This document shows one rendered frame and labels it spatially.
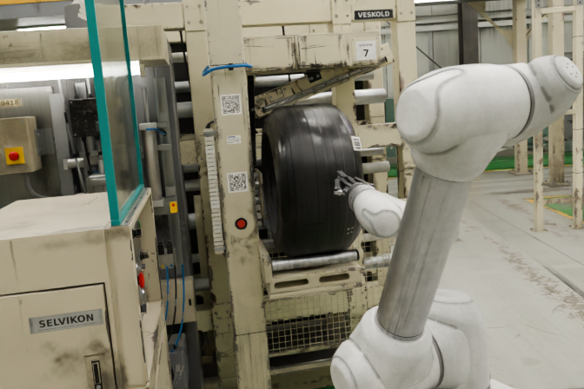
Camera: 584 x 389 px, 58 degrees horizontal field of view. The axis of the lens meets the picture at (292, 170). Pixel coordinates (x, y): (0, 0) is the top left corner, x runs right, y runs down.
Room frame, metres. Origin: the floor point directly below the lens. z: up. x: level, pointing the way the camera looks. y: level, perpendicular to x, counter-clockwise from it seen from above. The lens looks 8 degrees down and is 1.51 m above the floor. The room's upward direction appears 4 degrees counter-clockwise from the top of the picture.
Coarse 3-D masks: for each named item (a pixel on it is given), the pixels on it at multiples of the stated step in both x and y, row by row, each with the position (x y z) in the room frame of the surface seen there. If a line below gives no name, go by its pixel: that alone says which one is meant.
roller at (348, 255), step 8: (296, 256) 1.93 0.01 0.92; (304, 256) 1.93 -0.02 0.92; (312, 256) 1.93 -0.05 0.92; (320, 256) 1.93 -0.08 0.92; (328, 256) 1.93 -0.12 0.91; (336, 256) 1.94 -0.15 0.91; (344, 256) 1.94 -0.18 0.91; (352, 256) 1.94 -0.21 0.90; (272, 264) 1.89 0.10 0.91; (280, 264) 1.90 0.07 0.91; (288, 264) 1.90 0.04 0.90; (296, 264) 1.91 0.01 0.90; (304, 264) 1.91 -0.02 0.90; (312, 264) 1.92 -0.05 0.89; (320, 264) 1.93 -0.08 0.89; (328, 264) 1.94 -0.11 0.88
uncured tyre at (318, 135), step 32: (288, 128) 1.87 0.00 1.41; (320, 128) 1.88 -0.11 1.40; (352, 128) 1.94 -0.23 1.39; (288, 160) 1.80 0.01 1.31; (320, 160) 1.81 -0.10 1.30; (352, 160) 1.83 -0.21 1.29; (288, 192) 1.79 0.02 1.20; (320, 192) 1.78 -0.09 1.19; (288, 224) 1.82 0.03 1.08; (320, 224) 1.81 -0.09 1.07; (352, 224) 1.84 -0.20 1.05
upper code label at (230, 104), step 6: (222, 96) 1.94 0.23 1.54; (228, 96) 1.95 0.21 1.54; (234, 96) 1.95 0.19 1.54; (240, 96) 1.96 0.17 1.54; (222, 102) 1.94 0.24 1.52; (228, 102) 1.95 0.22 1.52; (234, 102) 1.95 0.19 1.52; (240, 102) 1.96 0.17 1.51; (222, 108) 1.94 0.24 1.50; (228, 108) 1.95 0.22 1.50; (234, 108) 1.95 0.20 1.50; (240, 108) 1.96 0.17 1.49; (222, 114) 1.94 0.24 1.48; (228, 114) 1.95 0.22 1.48; (234, 114) 1.95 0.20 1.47
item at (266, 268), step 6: (264, 246) 2.02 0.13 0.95; (264, 252) 1.93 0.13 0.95; (264, 258) 1.85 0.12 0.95; (264, 264) 1.85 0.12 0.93; (270, 264) 1.85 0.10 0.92; (264, 270) 1.85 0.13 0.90; (270, 270) 1.85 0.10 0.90; (264, 276) 1.85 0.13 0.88; (270, 276) 1.85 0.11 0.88; (270, 282) 1.86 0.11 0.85
